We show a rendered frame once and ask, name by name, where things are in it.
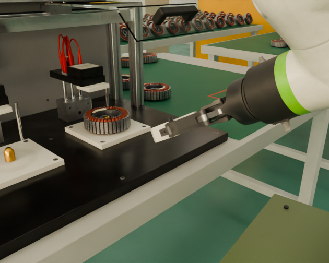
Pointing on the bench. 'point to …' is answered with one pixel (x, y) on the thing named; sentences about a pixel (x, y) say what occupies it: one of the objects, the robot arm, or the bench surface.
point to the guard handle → (187, 10)
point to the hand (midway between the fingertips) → (174, 127)
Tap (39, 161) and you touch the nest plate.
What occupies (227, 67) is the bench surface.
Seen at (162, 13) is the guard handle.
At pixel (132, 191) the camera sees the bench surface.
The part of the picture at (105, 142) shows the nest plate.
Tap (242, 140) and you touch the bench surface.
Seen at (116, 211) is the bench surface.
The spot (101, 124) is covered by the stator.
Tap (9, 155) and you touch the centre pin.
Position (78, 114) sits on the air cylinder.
